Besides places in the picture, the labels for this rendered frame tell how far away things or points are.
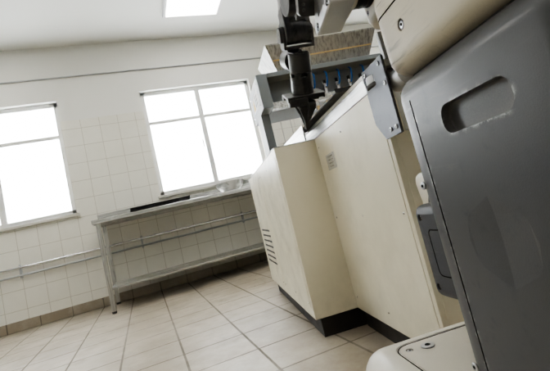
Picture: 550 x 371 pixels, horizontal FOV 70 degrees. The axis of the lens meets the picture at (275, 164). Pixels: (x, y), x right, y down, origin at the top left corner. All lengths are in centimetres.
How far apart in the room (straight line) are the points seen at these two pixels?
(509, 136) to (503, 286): 14
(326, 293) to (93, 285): 344
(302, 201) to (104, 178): 343
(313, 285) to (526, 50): 150
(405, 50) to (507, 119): 16
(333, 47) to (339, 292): 114
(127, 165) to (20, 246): 135
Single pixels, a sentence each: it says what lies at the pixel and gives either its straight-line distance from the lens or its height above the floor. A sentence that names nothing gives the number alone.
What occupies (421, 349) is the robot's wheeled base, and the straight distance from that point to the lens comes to 79.
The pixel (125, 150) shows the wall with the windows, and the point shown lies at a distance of 490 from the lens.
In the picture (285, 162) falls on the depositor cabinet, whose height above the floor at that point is 76.
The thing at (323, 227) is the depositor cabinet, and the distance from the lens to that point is 174.
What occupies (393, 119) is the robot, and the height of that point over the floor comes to 69.
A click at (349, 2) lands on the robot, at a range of 75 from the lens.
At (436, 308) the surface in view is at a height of 22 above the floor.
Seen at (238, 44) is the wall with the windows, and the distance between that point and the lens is 555.
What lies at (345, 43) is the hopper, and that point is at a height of 127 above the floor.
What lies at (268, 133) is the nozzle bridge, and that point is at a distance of 185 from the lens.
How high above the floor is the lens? 57
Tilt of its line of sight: 6 degrees up
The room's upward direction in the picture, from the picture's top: 14 degrees counter-clockwise
